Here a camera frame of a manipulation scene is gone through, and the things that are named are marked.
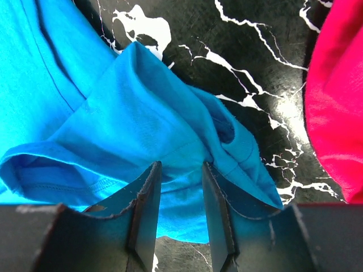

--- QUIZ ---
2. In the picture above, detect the blue t shirt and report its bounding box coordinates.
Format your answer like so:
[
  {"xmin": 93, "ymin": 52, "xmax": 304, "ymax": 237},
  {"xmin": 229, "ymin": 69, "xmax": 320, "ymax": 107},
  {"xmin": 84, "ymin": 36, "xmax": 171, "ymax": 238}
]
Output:
[{"xmin": 1, "ymin": 1, "xmax": 282, "ymax": 243}]

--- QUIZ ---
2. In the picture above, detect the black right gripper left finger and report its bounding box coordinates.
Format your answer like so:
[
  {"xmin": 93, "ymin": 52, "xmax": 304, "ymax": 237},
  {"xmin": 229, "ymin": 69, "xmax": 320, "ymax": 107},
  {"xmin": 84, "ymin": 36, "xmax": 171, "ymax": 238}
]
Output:
[{"xmin": 1, "ymin": 161, "xmax": 162, "ymax": 271}]

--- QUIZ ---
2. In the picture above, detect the magenta t shirt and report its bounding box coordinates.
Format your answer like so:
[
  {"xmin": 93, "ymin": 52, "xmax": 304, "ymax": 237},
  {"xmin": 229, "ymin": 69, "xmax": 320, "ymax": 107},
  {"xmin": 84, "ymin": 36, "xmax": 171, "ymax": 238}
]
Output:
[{"xmin": 304, "ymin": 1, "xmax": 362, "ymax": 204}]

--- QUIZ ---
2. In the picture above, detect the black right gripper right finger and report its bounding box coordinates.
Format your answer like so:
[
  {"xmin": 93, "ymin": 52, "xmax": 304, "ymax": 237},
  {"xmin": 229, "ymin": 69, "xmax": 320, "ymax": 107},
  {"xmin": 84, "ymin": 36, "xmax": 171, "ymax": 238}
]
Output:
[{"xmin": 202, "ymin": 163, "xmax": 362, "ymax": 271}]

